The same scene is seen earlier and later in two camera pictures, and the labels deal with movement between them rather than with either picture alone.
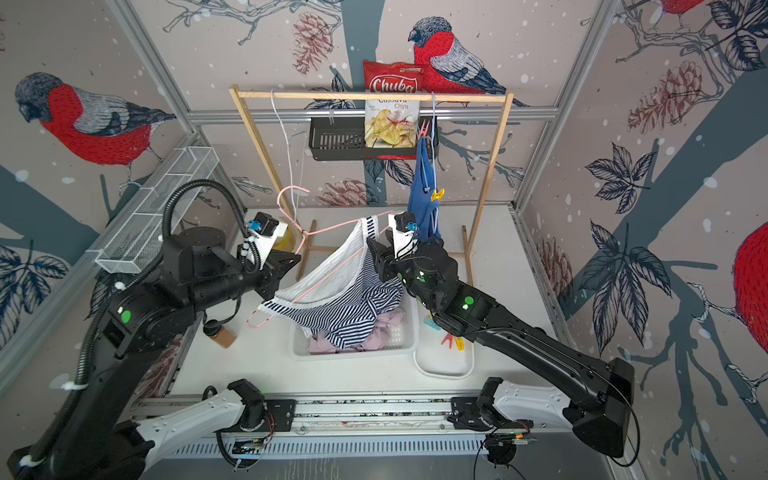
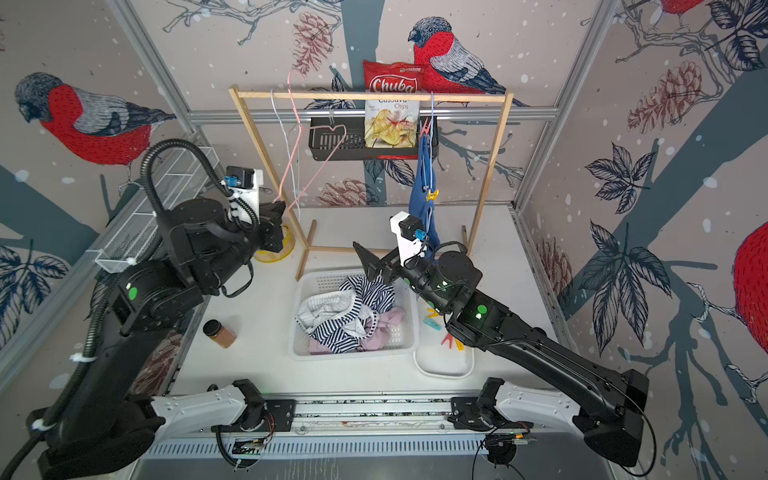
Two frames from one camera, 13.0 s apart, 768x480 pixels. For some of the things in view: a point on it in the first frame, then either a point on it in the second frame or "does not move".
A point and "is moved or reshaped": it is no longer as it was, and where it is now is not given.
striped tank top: [343, 295] is moved or reshaped
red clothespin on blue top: [423, 130] does not move
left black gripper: [276, 266] -> [270, 218]
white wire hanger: [290, 162] does not move
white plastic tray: [433, 357] does not move
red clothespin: [446, 337] does not move
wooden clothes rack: [239, 91] does not move
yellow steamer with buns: [286, 242] does not move
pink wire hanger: [303, 233] -> [300, 130]
